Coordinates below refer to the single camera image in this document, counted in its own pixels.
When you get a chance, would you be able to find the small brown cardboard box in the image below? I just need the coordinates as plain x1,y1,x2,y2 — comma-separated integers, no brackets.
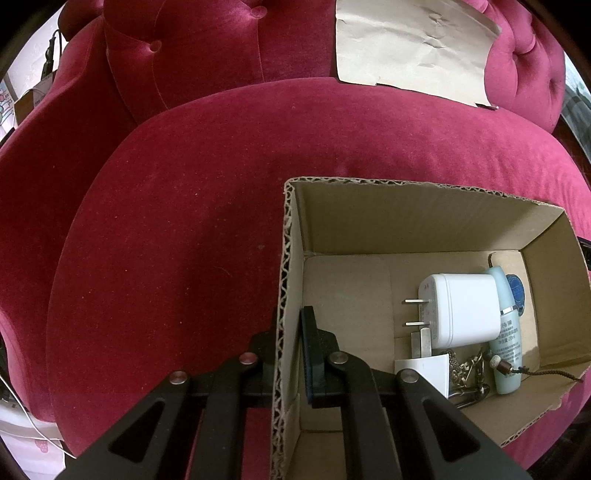
14,76,58,131

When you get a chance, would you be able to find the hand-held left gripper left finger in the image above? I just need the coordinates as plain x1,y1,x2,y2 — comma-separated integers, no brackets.
55,305,280,480

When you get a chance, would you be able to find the small white plug adapter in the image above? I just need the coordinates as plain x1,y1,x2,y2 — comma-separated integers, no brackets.
394,332,451,399

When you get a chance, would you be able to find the white plug charger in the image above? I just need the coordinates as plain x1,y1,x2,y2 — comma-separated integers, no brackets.
405,273,502,350

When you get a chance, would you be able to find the blue round disc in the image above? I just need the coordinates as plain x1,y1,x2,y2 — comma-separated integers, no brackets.
505,274,527,318

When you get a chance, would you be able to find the white cable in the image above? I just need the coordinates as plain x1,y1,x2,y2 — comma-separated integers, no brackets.
0,369,77,460

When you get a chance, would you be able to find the red velvet sofa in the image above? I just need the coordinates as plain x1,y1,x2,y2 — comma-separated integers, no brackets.
0,0,591,469

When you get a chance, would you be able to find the white pink patterned cloth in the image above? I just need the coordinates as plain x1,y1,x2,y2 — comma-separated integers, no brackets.
0,406,70,480

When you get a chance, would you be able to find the light blue cosmetic bottle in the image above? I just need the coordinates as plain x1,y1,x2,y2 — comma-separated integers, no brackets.
487,266,525,396

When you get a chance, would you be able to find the creased beige paper sheet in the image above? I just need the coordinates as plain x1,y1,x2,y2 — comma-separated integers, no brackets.
335,0,503,110

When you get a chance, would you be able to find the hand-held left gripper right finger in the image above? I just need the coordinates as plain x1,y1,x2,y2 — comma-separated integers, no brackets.
299,305,532,480

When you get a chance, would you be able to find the grey striped fabric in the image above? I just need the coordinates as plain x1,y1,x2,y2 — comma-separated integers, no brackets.
560,69,591,163

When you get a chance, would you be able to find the brown beaded cord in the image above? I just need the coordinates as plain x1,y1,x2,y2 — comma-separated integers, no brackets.
480,348,585,385

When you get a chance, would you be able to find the bronze metal keychain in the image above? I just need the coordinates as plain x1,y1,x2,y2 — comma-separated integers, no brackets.
445,350,491,408

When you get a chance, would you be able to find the black upright object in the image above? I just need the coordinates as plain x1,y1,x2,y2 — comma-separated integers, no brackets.
42,28,65,77

